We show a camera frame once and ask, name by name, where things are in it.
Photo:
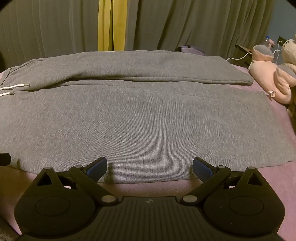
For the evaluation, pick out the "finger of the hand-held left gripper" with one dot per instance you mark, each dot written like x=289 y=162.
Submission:
x=4 y=159

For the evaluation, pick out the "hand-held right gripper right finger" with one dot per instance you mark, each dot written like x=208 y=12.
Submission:
x=201 y=168

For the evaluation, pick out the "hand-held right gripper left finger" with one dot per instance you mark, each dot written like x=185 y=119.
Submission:
x=98 y=167

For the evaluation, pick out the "light green towel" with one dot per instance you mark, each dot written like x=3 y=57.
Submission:
x=143 y=115

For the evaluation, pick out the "pink blanket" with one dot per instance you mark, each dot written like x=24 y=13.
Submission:
x=277 y=183

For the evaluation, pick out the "pink plush toy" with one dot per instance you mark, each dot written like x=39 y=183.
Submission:
x=263 y=69

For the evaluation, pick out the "purple and black bag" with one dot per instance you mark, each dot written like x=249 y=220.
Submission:
x=190 y=49

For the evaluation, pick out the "dark nightstand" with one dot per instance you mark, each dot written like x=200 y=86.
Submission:
x=244 y=54

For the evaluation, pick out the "yellow curtain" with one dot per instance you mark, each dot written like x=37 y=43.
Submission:
x=105 y=25

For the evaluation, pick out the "clear plastic bottle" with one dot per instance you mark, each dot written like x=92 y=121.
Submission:
x=269 y=42

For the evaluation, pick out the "white bunny plush toy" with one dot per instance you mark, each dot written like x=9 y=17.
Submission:
x=289 y=52

